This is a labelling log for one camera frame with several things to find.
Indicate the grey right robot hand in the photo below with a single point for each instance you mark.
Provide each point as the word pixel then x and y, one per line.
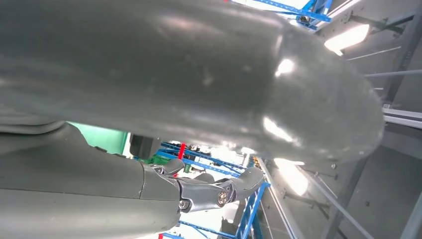
pixel 165 66

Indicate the red metal beam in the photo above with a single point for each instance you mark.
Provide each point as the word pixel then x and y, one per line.
pixel 181 151

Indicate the green plastic crate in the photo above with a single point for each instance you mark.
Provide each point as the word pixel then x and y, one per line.
pixel 160 160

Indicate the blue metal shelving rack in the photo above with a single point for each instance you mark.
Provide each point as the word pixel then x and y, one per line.
pixel 250 211

